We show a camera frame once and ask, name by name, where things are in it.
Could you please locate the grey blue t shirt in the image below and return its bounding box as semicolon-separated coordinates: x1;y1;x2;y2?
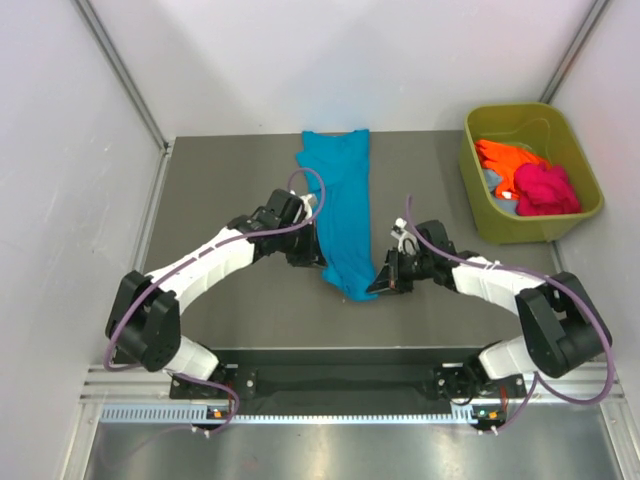
482;168;519;215

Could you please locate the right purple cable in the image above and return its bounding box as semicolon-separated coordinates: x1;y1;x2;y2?
405;194;616;434

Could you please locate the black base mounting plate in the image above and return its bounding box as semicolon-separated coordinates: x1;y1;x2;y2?
169;362;526;401

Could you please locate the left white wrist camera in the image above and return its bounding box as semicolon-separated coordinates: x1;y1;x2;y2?
298;193;319;222

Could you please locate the purple cable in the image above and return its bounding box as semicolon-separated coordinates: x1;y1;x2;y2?
405;194;616;434
102;167;327;436

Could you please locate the magenta t shirt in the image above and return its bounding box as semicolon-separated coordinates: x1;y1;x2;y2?
515;164;582;217

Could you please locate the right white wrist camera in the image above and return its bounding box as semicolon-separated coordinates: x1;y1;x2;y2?
391;217;419;255

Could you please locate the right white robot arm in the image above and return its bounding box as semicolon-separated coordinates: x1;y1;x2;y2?
367;218;612;396

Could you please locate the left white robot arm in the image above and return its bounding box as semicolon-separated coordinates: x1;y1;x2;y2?
104;189;326;397

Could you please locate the orange t shirt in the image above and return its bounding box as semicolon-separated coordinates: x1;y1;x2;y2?
475;139;551;198

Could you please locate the corner aluminium post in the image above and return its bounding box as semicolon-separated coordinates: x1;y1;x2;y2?
539;0;613;104
71;0;169;152

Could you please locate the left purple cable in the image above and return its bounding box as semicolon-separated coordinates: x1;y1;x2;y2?
102;167;327;436

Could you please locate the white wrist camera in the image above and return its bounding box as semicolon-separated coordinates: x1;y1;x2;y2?
298;193;319;222
391;217;419;255

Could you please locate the olive green plastic bin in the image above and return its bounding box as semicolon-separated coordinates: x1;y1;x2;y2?
459;103;604;244

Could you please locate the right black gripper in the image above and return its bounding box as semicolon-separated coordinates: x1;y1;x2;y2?
367;246;434;295

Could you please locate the left corner aluminium post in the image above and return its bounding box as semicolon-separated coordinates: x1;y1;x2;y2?
71;0;169;152

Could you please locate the aluminium frame rail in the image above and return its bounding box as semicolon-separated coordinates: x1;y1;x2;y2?
79;362;629;404

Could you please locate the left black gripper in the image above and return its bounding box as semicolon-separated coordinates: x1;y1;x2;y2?
277;219;327;269

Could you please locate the grey slotted cable duct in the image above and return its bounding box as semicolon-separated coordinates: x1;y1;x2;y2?
99;404;504;426

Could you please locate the right corner aluminium post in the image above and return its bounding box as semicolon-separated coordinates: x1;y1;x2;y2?
539;0;613;104

